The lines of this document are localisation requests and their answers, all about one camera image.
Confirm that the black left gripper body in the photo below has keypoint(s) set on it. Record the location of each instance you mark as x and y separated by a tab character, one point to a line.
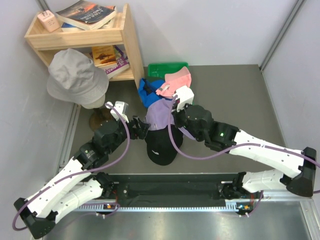
132	131

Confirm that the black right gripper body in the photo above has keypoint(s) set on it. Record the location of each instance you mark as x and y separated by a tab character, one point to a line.
180	117

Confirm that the lavender baseball cap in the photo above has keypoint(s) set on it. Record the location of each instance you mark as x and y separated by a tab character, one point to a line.
157	117

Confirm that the black baseball cap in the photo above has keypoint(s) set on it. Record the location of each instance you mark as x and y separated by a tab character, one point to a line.
159	147

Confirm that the light pink cap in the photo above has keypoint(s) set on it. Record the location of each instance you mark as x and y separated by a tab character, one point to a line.
174	81

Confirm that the grey bucket hat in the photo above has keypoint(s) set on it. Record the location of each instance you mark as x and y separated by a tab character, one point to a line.
73	77

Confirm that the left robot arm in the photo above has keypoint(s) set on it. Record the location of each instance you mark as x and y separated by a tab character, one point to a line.
81	180

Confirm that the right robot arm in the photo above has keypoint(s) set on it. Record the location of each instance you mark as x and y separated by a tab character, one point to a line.
292	170

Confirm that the blue book under stack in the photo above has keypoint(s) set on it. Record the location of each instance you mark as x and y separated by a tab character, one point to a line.
65	27

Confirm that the blue cap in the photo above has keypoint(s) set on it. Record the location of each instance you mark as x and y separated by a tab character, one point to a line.
147	90

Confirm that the beige mannequin head stand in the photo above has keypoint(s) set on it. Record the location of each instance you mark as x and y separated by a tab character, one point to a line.
100	114

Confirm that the green plastic bin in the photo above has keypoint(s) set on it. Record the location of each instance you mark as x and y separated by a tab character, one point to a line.
160	69

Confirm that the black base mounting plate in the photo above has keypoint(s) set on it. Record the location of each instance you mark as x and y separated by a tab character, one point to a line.
175	188

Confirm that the purple cover book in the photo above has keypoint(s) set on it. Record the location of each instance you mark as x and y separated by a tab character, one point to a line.
122	63

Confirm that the orange cover book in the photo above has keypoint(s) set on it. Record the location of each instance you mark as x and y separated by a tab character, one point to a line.
104	56

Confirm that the dark cover paperback book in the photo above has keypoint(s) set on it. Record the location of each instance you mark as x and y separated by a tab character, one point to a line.
87	15

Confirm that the wooden shelf unit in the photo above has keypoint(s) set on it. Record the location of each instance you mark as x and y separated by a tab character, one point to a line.
46	44

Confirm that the pink power adapter cube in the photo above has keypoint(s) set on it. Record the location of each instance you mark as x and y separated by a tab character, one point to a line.
48	21

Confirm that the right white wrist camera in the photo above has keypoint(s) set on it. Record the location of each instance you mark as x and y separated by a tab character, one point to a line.
183	96

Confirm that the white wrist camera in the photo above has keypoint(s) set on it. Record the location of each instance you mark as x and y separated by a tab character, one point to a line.
121	107
183	96

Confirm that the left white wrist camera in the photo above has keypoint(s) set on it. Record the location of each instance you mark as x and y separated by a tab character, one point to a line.
121	107

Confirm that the aluminium rail with cable duct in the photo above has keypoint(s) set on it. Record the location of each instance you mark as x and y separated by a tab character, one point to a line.
240	206

